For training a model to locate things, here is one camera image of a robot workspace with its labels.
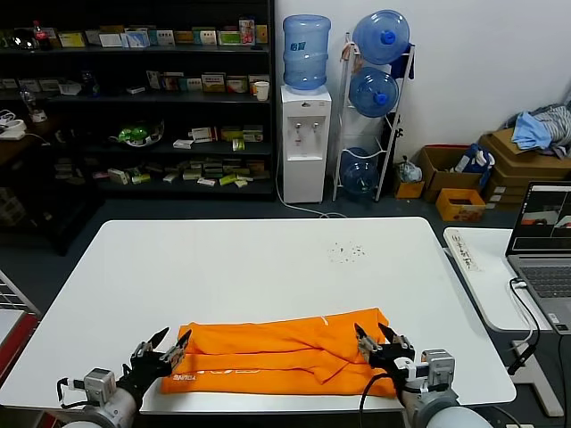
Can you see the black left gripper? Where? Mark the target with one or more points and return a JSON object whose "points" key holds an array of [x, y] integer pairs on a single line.
{"points": [[145, 374]]}

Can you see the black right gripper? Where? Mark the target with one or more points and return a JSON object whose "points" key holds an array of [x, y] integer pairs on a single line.
{"points": [[397, 363]]}

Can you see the orange t-shirt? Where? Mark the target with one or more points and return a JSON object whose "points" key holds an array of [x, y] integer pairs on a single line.
{"points": [[276, 361]]}

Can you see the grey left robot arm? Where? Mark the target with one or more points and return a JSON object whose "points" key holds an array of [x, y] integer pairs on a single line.
{"points": [[111, 410]]}

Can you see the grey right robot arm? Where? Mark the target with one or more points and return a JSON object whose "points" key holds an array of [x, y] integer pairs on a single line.
{"points": [[441, 410]]}

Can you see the white side desk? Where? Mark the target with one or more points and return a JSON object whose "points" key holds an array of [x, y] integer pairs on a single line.
{"points": [[490, 276]]}

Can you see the red panel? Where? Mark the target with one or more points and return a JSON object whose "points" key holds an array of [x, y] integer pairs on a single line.
{"points": [[15, 343]]}

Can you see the orange cardboard box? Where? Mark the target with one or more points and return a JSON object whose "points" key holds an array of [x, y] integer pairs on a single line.
{"points": [[459, 209]]}

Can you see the small brown cardboard box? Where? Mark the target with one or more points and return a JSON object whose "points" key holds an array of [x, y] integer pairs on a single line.
{"points": [[408, 189]]}

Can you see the crumpled plastic bag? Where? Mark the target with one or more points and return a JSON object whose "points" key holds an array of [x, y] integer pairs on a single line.
{"points": [[409, 171]]}

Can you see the open brown cardboard box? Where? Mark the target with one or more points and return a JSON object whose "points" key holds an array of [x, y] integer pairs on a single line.
{"points": [[446, 178]]}

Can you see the grey laptop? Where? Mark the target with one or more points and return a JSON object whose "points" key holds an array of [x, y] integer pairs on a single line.
{"points": [[546, 276]]}

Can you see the white water dispenser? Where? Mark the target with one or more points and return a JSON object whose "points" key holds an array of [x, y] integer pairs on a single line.
{"points": [[305, 178]]}

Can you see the low stacked cardboard boxes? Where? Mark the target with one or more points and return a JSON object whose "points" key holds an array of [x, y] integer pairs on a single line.
{"points": [[504, 194]]}

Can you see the black stand pole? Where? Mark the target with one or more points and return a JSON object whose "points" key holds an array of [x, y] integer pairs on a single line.
{"points": [[394, 142]]}

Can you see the small white flat box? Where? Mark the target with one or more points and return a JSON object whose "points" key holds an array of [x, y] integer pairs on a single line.
{"points": [[183, 144]]}

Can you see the blue white bag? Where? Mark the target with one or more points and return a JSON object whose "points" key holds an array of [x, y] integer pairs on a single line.
{"points": [[477, 160]]}

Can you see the bowl with green fruit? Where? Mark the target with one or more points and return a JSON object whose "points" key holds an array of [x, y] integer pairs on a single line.
{"points": [[136, 134]]}

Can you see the red white flat box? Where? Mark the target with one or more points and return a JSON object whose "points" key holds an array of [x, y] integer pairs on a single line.
{"points": [[205, 135]]}

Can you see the large flat cardboard box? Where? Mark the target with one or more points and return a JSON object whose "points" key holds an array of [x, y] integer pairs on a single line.
{"points": [[513, 160]]}

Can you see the light blue garment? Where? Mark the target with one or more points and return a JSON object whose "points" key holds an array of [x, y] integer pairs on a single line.
{"points": [[528, 131]]}

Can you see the white power strip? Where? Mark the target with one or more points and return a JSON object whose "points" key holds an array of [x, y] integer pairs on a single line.
{"points": [[11, 129]]}

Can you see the clear bottle white base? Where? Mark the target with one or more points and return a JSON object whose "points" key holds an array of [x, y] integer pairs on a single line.
{"points": [[36, 109]]}

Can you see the yellow green box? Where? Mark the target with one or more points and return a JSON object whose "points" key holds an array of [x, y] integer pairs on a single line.
{"points": [[237, 85]]}

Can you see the white paper cup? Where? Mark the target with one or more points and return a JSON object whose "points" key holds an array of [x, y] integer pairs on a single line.
{"points": [[262, 91]]}

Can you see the dark blue hanging cloth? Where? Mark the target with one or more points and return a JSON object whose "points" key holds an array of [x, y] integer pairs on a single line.
{"points": [[401, 67]]}

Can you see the grey striped garment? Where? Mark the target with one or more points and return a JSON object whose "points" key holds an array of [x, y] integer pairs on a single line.
{"points": [[557, 122]]}

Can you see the upright labelled blue water jug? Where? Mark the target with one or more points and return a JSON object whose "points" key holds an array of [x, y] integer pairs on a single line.
{"points": [[307, 53]]}

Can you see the black shelving unit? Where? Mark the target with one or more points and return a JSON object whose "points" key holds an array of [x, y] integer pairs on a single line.
{"points": [[134, 51]]}

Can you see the blue white carton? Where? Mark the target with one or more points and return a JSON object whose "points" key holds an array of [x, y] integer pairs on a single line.
{"points": [[137, 39]]}

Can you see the plain white carton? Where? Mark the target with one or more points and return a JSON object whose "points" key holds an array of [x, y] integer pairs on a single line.
{"points": [[110, 40]]}

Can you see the green white box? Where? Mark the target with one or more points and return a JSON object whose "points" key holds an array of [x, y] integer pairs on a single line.
{"points": [[230, 38]]}

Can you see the yellow white box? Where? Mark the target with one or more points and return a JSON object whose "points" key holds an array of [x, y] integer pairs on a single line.
{"points": [[71, 40]]}

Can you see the tall pink box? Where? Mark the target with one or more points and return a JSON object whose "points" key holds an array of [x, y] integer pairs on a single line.
{"points": [[247, 32]]}

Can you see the cola bottle red label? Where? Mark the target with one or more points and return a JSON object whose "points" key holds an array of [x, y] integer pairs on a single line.
{"points": [[41, 38]]}

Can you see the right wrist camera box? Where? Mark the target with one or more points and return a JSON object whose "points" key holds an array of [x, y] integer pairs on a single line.
{"points": [[439, 365]]}

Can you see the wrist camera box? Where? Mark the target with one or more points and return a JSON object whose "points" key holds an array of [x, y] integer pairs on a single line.
{"points": [[100, 381], [439, 365]]}

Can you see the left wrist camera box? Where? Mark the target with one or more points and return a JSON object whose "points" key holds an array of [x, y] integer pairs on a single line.
{"points": [[100, 381]]}

